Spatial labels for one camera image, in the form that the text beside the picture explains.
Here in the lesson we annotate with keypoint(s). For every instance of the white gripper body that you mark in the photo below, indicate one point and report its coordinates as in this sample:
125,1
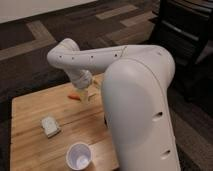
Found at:
81,79

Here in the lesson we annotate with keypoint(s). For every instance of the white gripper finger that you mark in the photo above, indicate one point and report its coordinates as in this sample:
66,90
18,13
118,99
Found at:
83,94
96,84

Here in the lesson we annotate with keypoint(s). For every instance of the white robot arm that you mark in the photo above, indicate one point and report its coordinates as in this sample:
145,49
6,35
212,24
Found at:
134,97

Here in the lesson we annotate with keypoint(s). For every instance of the wooden table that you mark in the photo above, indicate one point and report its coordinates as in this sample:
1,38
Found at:
32,150

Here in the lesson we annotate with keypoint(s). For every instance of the white paper cup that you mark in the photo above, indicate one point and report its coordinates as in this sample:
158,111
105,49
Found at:
78,156

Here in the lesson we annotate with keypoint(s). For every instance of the black cabinet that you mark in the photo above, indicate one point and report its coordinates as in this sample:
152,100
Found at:
183,27

